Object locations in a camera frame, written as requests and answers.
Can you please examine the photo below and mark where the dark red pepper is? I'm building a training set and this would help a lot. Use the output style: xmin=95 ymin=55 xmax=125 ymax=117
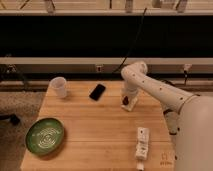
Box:
xmin=122 ymin=96 xmax=129 ymax=105

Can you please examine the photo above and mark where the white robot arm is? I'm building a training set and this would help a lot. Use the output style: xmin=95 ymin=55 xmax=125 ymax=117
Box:
xmin=121 ymin=61 xmax=213 ymax=171

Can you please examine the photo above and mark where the white sponge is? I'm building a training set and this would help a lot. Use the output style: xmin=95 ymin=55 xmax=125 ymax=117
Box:
xmin=121 ymin=97 xmax=138 ymax=112

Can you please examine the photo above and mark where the black smartphone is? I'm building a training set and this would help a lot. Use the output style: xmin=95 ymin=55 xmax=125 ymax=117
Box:
xmin=89 ymin=84 xmax=106 ymax=101

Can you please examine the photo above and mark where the white plastic cup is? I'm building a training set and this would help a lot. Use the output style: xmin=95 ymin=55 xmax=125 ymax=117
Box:
xmin=50 ymin=77 xmax=67 ymax=98

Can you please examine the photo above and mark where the green round plate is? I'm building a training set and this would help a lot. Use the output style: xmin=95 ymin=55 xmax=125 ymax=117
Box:
xmin=25 ymin=118 xmax=64 ymax=156

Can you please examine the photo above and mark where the black cable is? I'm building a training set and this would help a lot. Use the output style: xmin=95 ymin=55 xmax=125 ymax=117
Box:
xmin=112 ymin=7 xmax=148 ymax=74

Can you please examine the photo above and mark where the metal rail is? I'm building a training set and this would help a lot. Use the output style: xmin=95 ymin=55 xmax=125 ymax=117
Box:
xmin=0 ymin=57 xmax=213 ymax=65

